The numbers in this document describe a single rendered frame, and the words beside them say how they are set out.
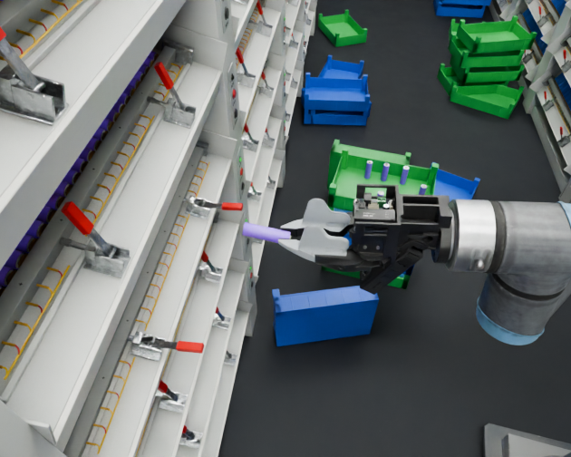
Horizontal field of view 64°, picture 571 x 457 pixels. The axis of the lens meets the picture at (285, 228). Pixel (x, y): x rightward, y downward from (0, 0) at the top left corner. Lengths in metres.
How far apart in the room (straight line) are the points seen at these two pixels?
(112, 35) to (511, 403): 1.38
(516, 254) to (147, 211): 0.43
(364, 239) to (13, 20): 0.41
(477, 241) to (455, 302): 1.10
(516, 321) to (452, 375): 0.85
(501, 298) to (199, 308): 0.54
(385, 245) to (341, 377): 0.92
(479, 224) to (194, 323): 0.56
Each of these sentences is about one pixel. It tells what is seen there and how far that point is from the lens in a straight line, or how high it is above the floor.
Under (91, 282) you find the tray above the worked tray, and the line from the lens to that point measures 0.51.
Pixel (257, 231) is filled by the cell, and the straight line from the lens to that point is 0.61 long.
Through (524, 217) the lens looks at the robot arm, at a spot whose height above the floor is 0.93.
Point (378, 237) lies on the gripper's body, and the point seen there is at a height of 0.90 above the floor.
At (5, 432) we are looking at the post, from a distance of 0.39.
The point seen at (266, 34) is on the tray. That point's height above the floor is 0.73.
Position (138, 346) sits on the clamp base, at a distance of 0.66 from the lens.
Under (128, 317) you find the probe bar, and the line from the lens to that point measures 0.67.
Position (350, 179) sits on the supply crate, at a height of 0.32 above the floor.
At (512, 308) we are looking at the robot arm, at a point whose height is 0.80.
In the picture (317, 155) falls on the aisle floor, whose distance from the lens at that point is 2.09.
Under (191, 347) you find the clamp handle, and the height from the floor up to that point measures 0.75.
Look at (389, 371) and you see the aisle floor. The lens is 1.47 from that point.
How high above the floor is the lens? 1.31
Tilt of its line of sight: 48 degrees down
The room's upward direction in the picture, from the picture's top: straight up
